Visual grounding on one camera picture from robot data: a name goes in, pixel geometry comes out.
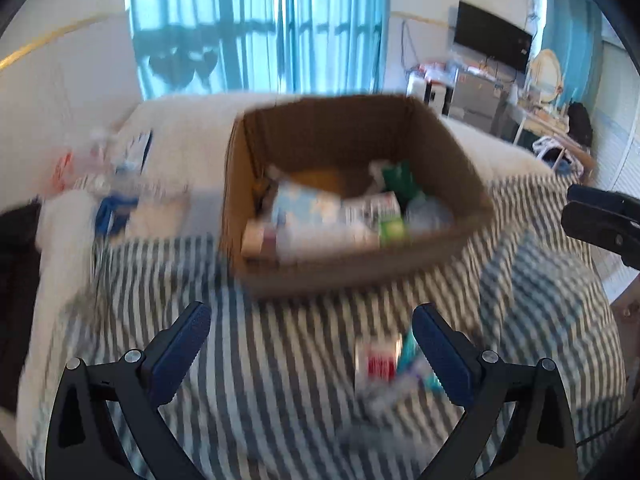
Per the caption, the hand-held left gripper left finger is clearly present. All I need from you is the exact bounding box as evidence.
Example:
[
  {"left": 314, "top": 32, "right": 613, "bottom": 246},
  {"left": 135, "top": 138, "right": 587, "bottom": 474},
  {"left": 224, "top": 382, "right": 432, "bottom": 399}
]
[{"left": 45, "top": 301, "right": 213, "bottom": 480}]

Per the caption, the red and white sachet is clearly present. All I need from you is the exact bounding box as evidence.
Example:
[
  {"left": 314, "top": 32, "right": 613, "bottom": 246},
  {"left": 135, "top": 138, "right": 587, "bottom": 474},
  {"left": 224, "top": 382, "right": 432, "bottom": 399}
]
[{"left": 354, "top": 335, "right": 404, "bottom": 387}]

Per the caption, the blue side curtain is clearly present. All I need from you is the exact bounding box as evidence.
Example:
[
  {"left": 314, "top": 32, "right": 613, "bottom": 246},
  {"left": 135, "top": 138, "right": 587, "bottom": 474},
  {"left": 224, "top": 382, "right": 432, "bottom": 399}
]
[{"left": 542, "top": 0, "right": 609, "bottom": 107}]

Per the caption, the brown cardboard box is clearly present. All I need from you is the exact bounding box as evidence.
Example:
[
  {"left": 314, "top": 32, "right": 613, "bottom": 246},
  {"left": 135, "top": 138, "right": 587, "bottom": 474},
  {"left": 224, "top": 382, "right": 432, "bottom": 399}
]
[{"left": 220, "top": 92, "right": 497, "bottom": 300}]

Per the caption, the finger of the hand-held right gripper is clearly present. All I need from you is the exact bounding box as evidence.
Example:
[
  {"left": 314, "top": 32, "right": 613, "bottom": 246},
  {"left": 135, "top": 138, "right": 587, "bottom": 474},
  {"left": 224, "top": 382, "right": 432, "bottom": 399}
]
[
  {"left": 561, "top": 201, "right": 640, "bottom": 267},
  {"left": 567, "top": 184, "right": 640, "bottom": 213}
]

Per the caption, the green packet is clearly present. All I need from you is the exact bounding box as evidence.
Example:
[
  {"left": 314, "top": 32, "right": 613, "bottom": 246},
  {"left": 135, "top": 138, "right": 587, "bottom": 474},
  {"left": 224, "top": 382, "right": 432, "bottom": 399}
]
[{"left": 382, "top": 162, "right": 417, "bottom": 194}]

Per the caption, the clear plastic bottle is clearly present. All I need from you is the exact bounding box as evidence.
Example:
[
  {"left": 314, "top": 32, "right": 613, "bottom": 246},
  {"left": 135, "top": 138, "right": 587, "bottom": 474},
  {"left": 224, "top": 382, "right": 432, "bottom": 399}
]
[{"left": 405, "top": 192, "right": 456, "bottom": 237}]

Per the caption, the round table mirror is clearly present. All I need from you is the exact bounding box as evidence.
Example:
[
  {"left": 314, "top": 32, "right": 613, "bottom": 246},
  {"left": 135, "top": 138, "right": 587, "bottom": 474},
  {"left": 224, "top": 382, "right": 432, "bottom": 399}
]
[{"left": 527, "top": 49, "right": 562, "bottom": 106}]

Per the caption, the clear plastic wrapper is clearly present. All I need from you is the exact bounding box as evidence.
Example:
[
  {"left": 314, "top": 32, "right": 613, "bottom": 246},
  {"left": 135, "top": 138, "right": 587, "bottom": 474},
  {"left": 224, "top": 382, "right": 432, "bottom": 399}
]
[{"left": 135, "top": 182, "right": 192, "bottom": 212}]

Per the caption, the blue window curtain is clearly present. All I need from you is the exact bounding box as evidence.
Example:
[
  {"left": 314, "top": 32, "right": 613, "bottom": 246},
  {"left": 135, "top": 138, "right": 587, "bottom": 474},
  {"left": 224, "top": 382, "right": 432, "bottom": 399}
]
[{"left": 129, "top": 0, "right": 392, "bottom": 102}]

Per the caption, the white and blue package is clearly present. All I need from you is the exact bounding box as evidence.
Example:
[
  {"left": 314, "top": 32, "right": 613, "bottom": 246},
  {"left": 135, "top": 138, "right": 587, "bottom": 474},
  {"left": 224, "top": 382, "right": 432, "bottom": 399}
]
[{"left": 122, "top": 130, "right": 154, "bottom": 172}]

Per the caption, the white dressing desk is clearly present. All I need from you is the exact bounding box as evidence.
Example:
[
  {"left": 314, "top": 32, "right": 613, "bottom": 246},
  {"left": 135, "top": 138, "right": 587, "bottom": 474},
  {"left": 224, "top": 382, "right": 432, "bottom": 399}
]
[{"left": 512, "top": 102, "right": 597, "bottom": 172}]

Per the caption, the black bag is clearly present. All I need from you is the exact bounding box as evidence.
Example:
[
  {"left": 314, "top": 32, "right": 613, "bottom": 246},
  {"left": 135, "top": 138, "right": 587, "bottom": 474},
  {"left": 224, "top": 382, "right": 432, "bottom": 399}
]
[{"left": 566, "top": 101, "right": 595, "bottom": 149}]

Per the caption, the blue plastic item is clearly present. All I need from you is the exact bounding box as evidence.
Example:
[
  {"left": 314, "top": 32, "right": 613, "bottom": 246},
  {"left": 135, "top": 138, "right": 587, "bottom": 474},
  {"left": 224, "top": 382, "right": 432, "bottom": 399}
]
[{"left": 95, "top": 195, "right": 139, "bottom": 237}]

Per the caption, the blue floral tissue pack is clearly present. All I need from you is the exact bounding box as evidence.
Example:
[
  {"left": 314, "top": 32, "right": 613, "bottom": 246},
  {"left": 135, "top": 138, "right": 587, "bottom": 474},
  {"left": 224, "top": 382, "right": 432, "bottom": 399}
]
[{"left": 270, "top": 182, "right": 351, "bottom": 232}]

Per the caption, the teal packet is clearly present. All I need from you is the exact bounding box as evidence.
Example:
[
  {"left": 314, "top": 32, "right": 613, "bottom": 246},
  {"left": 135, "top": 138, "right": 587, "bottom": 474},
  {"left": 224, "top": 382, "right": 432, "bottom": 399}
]
[{"left": 397, "top": 330, "right": 446, "bottom": 394}]

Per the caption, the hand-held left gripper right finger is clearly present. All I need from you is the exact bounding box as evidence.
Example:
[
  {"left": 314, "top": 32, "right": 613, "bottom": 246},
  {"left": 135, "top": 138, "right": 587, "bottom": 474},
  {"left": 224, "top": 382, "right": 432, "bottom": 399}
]
[{"left": 411, "top": 304, "right": 578, "bottom": 480}]

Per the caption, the black cloth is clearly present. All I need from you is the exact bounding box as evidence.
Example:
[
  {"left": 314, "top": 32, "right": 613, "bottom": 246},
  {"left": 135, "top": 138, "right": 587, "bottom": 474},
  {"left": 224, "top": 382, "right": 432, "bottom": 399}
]
[{"left": 0, "top": 202, "right": 44, "bottom": 417}]

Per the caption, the grey cabinet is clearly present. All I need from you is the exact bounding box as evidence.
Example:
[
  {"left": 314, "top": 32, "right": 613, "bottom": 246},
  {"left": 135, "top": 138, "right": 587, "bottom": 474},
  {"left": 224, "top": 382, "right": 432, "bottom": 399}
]
[{"left": 450, "top": 67, "right": 507, "bottom": 132}]

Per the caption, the black flat screen television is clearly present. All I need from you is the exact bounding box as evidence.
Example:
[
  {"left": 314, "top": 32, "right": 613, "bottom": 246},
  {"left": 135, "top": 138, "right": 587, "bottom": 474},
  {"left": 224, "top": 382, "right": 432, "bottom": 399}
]
[{"left": 453, "top": 1, "right": 534, "bottom": 75}]

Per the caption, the white duvet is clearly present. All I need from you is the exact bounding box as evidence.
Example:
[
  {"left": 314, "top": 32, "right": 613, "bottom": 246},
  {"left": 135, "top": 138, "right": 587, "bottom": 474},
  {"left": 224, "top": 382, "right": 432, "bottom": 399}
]
[{"left": 15, "top": 91, "right": 558, "bottom": 441}]

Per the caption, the green and white medicine box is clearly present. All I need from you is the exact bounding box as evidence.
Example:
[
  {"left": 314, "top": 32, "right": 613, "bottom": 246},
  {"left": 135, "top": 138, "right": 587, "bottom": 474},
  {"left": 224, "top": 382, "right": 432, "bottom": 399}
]
[{"left": 345, "top": 192, "right": 407, "bottom": 249}]

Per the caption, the checked blanket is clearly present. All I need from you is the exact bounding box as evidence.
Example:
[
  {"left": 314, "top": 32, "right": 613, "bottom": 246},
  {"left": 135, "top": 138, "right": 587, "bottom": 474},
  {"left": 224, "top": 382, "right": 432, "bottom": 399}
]
[{"left": 20, "top": 165, "right": 628, "bottom": 480}]

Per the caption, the white appliance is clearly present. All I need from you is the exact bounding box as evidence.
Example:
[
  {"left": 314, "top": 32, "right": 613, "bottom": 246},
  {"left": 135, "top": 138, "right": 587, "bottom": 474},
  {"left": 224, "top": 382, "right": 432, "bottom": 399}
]
[{"left": 407, "top": 72, "right": 454, "bottom": 112}]

